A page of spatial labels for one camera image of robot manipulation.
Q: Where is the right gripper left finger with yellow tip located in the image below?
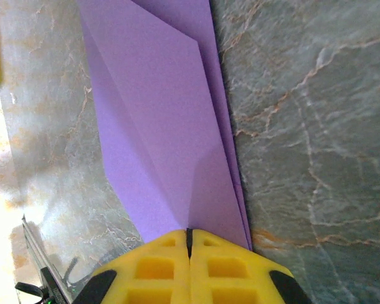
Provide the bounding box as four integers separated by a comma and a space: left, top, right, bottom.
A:
71, 229, 191, 304

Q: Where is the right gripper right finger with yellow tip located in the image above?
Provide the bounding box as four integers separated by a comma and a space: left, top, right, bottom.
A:
189, 228, 314, 304

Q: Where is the purple paper sheet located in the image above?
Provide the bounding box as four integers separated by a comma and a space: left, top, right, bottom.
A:
75, 0, 254, 251

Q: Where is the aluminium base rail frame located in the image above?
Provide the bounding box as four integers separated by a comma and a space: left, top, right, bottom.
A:
20, 213, 80, 304

